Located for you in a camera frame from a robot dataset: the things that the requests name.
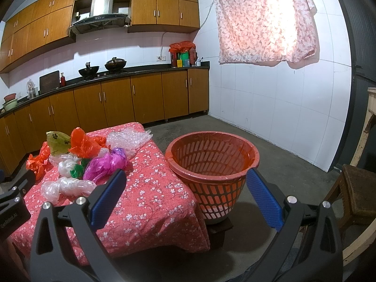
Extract clear plastic bag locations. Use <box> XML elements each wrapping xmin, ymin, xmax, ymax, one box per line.
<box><xmin>40</xmin><ymin>177</ymin><xmax>97</xmax><ymax>204</ymax></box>

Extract yellow green plastic bag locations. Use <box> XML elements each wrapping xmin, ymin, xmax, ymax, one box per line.
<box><xmin>46</xmin><ymin>131</ymin><xmax>71</xmax><ymax>156</ymax></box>

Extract purple plastic bag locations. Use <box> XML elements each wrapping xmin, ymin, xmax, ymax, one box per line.
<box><xmin>83</xmin><ymin>148</ymin><xmax>128</xmax><ymax>183</ymax></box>

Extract orange plastic bag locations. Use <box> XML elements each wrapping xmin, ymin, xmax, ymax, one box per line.
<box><xmin>68</xmin><ymin>127</ymin><xmax>107</xmax><ymax>159</ymax></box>

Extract clear bubble wrap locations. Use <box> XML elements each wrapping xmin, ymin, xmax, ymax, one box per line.
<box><xmin>106</xmin><ymin>127</ymin><xmax>153</xmax><ymax>159</ymax></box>

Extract white plastic bag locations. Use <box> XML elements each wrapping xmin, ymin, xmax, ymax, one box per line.
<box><xmin>48</xmin><ymin>153</ymin><xmax>80</xmax><ymax>178</ymax></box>

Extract lower wooden kitchen cabinets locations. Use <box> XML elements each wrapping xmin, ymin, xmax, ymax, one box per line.
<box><xmin>1</xmin><ymin>66</ymin><xmax>209</xmax><ymax>176</ymax></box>

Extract wooden chair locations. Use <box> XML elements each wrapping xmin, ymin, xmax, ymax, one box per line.
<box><xmin>324</xmin><ymin>164</ymin><xmax>376</xmax><ymax>234</ymax></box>

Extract red floral tablecloth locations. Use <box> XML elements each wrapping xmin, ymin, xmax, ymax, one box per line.
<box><xmin>10</xmin><ymin>122</ymin><xmax>210</xmax><ymax>257</ymax></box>

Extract stacked basins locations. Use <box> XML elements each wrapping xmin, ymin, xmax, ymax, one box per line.
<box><xmin>3</xmin><ymin>93</ymin><xmax>18</xmax><ymax>111</ymax></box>

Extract red plastic laundry basket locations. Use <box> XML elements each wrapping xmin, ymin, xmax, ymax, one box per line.
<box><xmin>165</xmin><ymin>131</ymin><xmax>260</xmax><ymax>224</ymax></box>

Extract glass jar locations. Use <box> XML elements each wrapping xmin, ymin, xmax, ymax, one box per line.
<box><xmin>27</xmin><ymin>79</ymin><xmax>38</xmax><ymax>99</ymax></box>

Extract dark cutting board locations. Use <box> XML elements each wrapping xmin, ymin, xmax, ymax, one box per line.
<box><xmin>39</xmin><ymin>71</ymin><xmax>60</xmax><ymax>94</ymax></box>

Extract small red bottle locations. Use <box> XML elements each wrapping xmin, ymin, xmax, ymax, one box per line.
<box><xmin>60</xmin><ymin>73</ymin><xmax>66</xmax><ymax>87</ymax></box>

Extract black wok left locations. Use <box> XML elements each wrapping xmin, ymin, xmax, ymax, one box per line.
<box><xmin>78</xmin><ymin>62</ymin><xmax>99</xmax><ymax>78</ymax></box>

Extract black wok with lid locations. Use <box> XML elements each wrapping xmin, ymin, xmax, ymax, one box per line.
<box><xmin>105</xmin><ymin>57</ymin><xmax>127</xmax><ymax>72</ymax></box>

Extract range hood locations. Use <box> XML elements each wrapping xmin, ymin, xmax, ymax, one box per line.
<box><xmin>70</xmin><ymin>0</ymin><xmax>131</xmax><ymax>35</ymax></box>

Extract white cup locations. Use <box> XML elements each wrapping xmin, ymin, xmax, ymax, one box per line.
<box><xmin>195</xmin><ymin>58</ymin><xmax>203</xmax><ymax>67</ymax></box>

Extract pink floral curtain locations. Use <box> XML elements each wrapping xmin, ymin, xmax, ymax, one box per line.
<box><xmin>213</xmin><ymin>0</ymin><xmax>319</xmax><ymax>65</ymax></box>

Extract red bag on containers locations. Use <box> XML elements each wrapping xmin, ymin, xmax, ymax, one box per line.
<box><xmin>169</xmin><ymin>41</ymin><xmax>197</xmax><ymax>67</ymax></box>

